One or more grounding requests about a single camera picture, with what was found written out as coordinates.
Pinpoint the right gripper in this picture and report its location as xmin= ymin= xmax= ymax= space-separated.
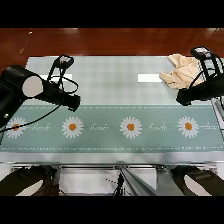
xmin=175 ymin=88 xmax=197 ymax=107

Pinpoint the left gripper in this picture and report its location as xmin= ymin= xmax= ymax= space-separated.
xmin=58 ymin=91 xmax=82 ymax=113

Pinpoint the beige garment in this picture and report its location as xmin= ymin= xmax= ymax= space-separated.
xmin=158 ymin=53 xmax=205 ymax=90

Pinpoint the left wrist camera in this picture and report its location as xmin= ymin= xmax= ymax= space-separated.
xmin=46 ymin=54 xmax=75 ymax=92

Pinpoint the black cable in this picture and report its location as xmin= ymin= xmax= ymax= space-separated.
xmin=0 ymin=75 xmax=80 ymax=134

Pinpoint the silver frame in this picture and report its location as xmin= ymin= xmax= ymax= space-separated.
xmin=0 ymin=99 xmax=224 ymax=197

